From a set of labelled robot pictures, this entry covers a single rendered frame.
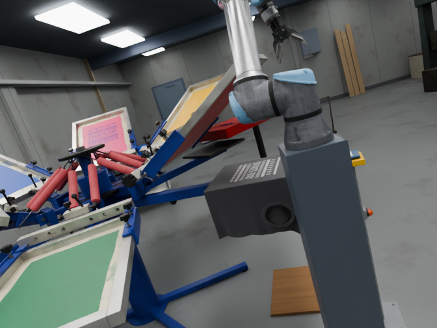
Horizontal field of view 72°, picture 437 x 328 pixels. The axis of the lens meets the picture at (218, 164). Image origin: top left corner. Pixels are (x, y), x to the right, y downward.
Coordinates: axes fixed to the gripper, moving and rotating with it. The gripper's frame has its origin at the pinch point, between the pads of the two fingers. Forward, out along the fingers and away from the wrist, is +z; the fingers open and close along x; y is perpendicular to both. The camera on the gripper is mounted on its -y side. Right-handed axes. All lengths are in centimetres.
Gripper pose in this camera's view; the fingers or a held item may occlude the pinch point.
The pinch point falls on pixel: (293, 54)
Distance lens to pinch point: 161.3
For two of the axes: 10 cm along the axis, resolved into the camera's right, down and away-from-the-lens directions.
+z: 5.4, 8.3, 1.2
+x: 7.9, -4.6, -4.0
